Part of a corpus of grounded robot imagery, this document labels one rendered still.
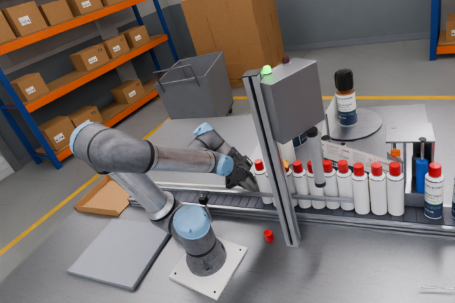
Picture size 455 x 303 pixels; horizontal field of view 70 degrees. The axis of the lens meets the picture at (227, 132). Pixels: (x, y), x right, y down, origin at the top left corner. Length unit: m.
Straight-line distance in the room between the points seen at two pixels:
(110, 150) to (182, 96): 2.73
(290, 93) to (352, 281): 0.62
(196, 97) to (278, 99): 2.68
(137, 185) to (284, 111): 0.52
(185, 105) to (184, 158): 2.64
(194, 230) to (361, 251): 0.56
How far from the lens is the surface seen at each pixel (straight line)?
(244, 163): 1.31
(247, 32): 4.65
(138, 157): 0.89
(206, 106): 3.55
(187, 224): 1.12
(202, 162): 1.06
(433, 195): 1.21
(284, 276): 1.19
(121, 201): 1.83
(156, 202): 1.15
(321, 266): 1.20
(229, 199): 1.44
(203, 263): 1.22
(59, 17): 4.98
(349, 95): 1.66
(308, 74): 0.93
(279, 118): 0.89
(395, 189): 1.19
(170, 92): 3.61
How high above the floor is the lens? 1.79
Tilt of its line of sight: 28 degrees down
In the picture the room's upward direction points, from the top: 17 degrees counter-clockwise
